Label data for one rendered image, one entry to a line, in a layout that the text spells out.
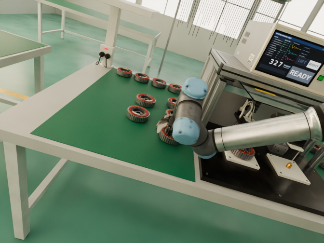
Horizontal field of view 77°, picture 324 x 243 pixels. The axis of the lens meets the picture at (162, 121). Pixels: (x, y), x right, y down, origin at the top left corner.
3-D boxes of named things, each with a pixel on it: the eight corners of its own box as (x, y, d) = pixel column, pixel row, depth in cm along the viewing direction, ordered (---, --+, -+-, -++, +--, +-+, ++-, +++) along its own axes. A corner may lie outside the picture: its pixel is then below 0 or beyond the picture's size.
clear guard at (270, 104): (314, 141, 71) (326, 128, 68) (250, 121, 69) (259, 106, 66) (277, 104, 99) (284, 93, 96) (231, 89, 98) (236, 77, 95)
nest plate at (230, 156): (258, 169, 89) (260, 168, 88) (226, 160, 88) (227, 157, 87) (249, 149, 102) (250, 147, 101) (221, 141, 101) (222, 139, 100)
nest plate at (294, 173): (309, 185, 90) (311, 183, 89) (277, 175, 89) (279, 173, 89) (293, 163, 103) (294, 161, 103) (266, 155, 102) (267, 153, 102)
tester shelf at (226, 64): (359, 120, 92) (367, 111, 89) (218, 74, 88) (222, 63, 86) (307, 87, 130) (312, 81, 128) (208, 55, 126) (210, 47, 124)
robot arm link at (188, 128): (206, 150, 59) (209, 119, 65) (192, 131, 51) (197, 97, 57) (182, 151, 63) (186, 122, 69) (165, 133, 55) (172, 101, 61)
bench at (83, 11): (144, 78, 381) (155, 37, 345) (34, 43, 370) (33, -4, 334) (151, 66, 460) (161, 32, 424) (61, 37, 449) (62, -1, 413)
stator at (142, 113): (133, 108, 107) (134, 102, 105) (151, 117, 105) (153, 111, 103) (121, 116, 97) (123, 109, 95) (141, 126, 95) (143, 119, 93)
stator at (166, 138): (181, 148, 89) (183, 142, 87) (156, 140, 88) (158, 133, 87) (182, 135, 98) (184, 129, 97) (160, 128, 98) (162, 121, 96)
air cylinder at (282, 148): (282, 155, 107) (289, 147, 104) (269, 151, 106) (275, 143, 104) (278, 150, 111) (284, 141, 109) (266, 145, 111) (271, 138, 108)
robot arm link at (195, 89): (182, 92, 57) (186, 71, 61) (173, 113, 66) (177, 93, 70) (209, 100, 57) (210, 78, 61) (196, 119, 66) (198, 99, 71)
